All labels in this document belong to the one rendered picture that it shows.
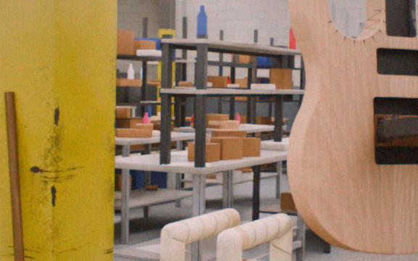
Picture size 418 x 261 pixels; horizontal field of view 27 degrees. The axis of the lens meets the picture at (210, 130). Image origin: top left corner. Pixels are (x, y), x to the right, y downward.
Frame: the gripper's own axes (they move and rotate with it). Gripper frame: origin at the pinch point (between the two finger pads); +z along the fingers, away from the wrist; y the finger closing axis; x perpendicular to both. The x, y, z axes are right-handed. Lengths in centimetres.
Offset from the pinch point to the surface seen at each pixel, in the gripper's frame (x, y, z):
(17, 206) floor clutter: -13, -36, 103
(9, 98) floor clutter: 13, -38, 105
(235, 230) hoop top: -13.3, -31.3, -7.3
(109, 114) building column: 10, -10, 112
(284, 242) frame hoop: -15.9, -19.0, 2.4
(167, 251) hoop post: -16.1, -38.1, -1.3
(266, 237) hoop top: -14.7, -24.6, -2.8
